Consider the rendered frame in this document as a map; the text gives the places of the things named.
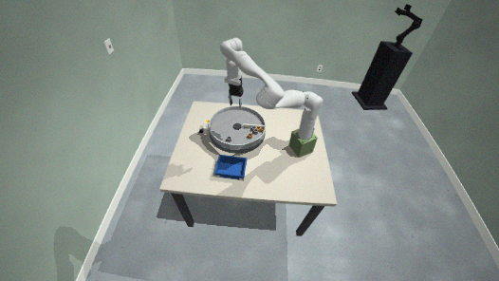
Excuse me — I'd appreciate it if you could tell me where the blue open crate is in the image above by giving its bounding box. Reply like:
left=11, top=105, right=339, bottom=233
left=214, top=155, right=247, bottom=180

